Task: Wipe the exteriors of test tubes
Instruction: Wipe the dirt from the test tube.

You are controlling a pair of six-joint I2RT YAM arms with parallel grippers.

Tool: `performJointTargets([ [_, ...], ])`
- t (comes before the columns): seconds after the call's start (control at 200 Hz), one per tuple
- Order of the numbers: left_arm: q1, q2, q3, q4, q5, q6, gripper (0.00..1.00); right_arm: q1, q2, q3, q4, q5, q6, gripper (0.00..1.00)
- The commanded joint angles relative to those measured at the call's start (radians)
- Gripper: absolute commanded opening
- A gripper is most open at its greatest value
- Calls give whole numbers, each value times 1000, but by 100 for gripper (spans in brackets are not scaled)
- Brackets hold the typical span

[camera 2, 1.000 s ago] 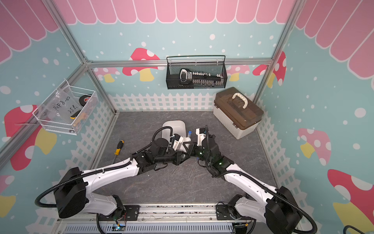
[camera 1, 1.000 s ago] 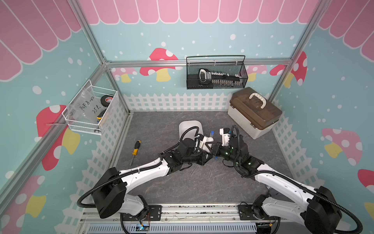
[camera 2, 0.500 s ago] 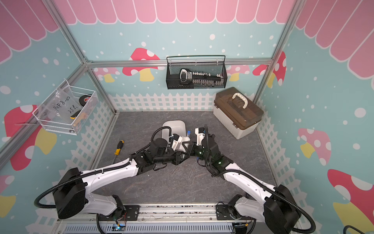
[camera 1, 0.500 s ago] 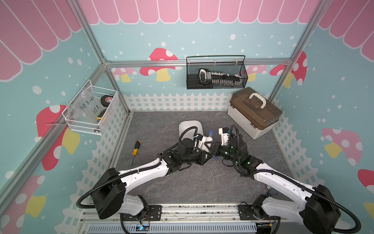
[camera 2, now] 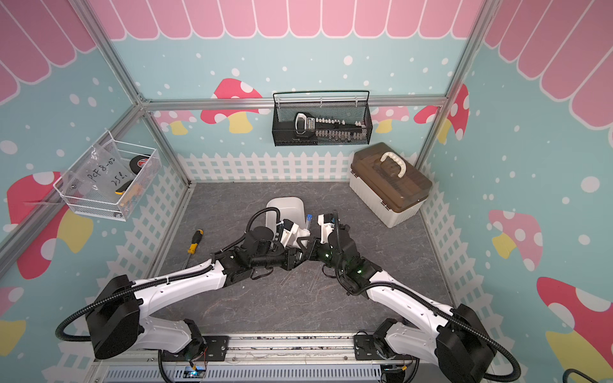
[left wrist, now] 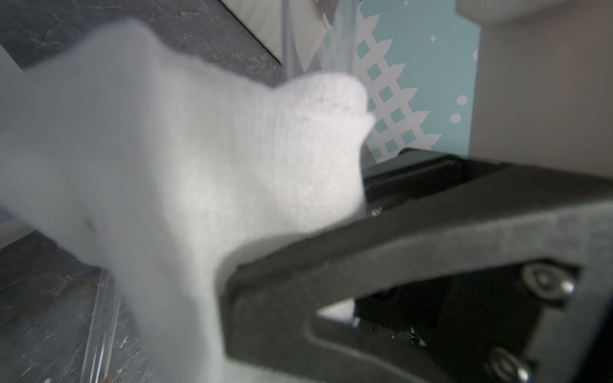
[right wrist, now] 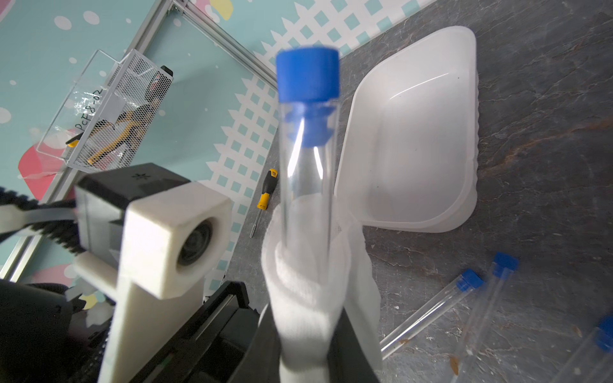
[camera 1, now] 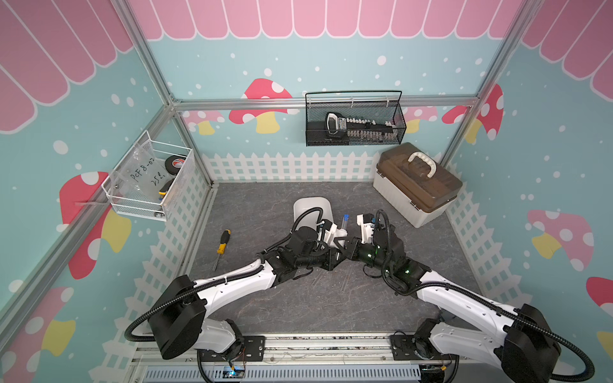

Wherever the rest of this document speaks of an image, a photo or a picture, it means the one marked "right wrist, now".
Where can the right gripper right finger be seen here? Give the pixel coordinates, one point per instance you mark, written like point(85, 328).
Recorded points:
point(346, 361)

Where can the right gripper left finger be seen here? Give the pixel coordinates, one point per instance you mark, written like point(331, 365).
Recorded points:
point(261, 363)

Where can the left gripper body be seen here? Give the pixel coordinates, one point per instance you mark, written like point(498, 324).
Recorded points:
point(44, 338)

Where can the test tube blue cap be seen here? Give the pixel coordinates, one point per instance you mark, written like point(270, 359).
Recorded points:
point(309, 87)
point(461, 287)
point(464, 358)

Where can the yellow black screwdriver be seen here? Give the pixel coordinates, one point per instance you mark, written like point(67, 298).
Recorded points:
point(269, 186)

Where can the clear labelled plastic bag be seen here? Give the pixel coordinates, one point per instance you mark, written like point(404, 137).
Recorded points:
point(77, 112)

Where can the white plastic tray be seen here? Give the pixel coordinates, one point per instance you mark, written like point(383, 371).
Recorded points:
point(409, 158)

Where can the yellow handled pliers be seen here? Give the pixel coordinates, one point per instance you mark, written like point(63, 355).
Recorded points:
point(106, 137)

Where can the white wire wall basket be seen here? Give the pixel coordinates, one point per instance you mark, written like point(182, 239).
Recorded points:
point(105, 116)

